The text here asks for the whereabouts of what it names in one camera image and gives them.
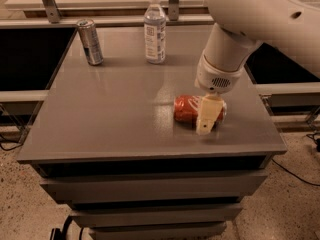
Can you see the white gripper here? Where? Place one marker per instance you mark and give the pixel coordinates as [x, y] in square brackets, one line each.
[216, 78]

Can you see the red coke can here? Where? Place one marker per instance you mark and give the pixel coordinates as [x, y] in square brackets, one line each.
[186, 109]

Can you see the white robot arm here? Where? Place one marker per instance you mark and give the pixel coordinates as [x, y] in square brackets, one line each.
[240, 27]

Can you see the silver energy drink can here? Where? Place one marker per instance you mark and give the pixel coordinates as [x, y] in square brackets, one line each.
[90, 41]

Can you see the clear plastic water bottle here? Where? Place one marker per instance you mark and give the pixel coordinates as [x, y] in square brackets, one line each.
[155, 32]

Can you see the grey drawer cabinet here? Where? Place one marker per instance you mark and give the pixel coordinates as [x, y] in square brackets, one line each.
[106, 143]

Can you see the metal railing frame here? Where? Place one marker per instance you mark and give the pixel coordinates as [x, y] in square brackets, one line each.
[106, 13]

